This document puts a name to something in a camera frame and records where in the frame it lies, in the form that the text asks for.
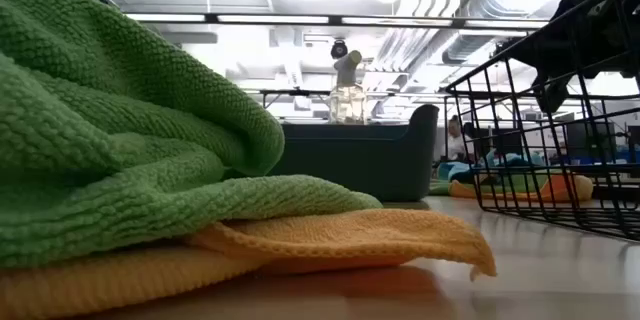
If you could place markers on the yellow-orange microfiber towel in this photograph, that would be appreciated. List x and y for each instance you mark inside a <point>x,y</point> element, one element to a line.
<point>350,240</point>

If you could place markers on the clear spray bottle grey nozzle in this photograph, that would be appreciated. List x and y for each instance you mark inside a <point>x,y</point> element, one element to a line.
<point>347,105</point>

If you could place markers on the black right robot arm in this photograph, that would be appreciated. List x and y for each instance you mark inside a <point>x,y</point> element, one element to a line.
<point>595,25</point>

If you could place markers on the black computer monitor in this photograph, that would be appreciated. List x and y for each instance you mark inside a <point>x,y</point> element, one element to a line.
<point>590,135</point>

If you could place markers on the white cloth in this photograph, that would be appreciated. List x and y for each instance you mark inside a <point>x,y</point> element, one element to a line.
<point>456,142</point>

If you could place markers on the orange microfiber towel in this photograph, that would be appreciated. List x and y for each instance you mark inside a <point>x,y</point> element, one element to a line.
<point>560,191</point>

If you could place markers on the light blue microfiber towel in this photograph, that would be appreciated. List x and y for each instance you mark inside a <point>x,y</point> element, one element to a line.
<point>457,170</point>

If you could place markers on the long ceiling light bar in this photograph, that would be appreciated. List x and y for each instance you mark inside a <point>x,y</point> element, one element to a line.
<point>272,19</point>

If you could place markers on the silver ventilation duct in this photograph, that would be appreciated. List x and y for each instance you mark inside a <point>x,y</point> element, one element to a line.
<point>480,5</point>

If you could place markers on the dark green plastic bin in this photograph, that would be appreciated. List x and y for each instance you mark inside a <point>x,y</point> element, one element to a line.
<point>360,160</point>

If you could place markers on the black round ceiling camera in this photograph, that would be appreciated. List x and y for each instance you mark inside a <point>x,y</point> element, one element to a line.
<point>339,50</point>

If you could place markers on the green microfiber towel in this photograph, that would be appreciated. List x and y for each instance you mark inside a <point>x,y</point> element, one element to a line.
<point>510,184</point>
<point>100,110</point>

